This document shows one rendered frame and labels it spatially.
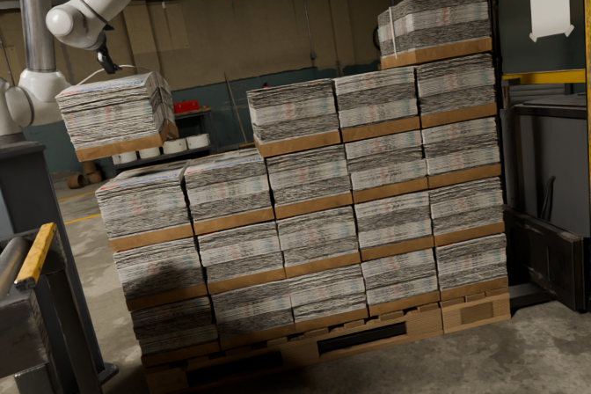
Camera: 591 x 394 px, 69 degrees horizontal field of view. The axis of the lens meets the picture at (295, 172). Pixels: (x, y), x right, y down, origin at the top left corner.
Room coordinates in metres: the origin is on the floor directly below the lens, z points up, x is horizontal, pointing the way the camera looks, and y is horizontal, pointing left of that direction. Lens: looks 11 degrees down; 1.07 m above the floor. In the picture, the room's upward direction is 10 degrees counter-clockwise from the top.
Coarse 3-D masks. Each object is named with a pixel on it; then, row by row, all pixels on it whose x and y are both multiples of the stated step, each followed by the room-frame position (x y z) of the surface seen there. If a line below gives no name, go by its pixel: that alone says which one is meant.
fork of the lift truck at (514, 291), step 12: (516, 288) 1.67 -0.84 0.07; (528, 288) 1.66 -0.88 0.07; (540, 288) 1.64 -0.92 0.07; (516, 300) 1.60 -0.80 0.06; (528, 300) 1.61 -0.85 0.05; (540, 300) 1.61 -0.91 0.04; (396, 324) 1.56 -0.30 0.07; (348, 336) 1.54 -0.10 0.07; (360, 336) 1.54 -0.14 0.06; (372, 336) 1.54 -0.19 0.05; (384, 336) 1.55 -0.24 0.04; (324, 348) 1.53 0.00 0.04
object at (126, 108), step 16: (112, 80) 1.55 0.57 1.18; (128, 80) 1.49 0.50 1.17; (144, 80) 1.46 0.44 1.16; (64, 96) 1.42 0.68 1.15; (80, 96) 1.42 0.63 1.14; (96, 96) 1.43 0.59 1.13; (112, 96) 1.43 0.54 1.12; (128, 96) 1.44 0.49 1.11; (144, 96) 1.44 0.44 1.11; (64, 112) 1.43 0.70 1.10; (80, 112) 1.44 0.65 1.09; (96, 112) 1.44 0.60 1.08; (112, 112) 1.45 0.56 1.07; (128, 112) 1.45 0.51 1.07; (144, 112) 1.46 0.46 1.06; (160, 112) 1.58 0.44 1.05; (80, 128) 1.45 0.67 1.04; (96, 128) 1.45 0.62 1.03; (112, 128) 1.46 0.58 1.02; (128, 128) 1.46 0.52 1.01; (144, 128) 1.47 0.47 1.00; (160, 128) 1.52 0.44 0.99; (80, 144) 1.46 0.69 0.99; (96, 144) 1.46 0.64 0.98
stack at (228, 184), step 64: (128, 192) 1.45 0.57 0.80; (192, 192) 1.48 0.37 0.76; (256, 192) 1.50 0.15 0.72; (320, 192) 1.52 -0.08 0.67; (128, 256) 1.45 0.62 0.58; (192, 256) 1.47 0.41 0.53; (256, 256) 1.49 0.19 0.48; (320, 256) 1.52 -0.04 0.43; (192, 320) 1.47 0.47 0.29; (256, 320) 1.49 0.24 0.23; (384, 320) 1.53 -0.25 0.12; (192, 384) 1.47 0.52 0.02
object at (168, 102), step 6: (162, 78) 1.72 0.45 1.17; (162, 84) 1.71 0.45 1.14; (168, 84) 1.82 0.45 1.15; (162, 90) 1.69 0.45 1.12; (168, 90) 1.80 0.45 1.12; (168, 96) 1.78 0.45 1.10; (168, 102) 1.74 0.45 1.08; (168, 108) 1.74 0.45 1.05; (168, 114) 1.71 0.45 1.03; (174, 120) 1.81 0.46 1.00; (168, 138) 1.74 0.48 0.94
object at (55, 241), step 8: (24, 232) 1.13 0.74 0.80; (32, 232) 1.12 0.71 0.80; (56, 232) 1.14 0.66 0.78; (0, 240) 1.09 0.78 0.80; (8, 240) 1.09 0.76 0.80; (32, 240) 1.11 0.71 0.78; (56, 240) 1.13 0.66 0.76; (0, 248) 1.08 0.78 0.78; (48, 248) 1.12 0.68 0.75; (56, 248) 1.13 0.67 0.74; (48, 256) 1.12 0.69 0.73; (56, 256) 1.12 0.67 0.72; (64, 256) 1.15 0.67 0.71; (48, 264) 1.11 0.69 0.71; (56, 264) 1.12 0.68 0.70; (64, 264) 1.13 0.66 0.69; (40, 272) 1.11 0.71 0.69; (48, 272) 1.11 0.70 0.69
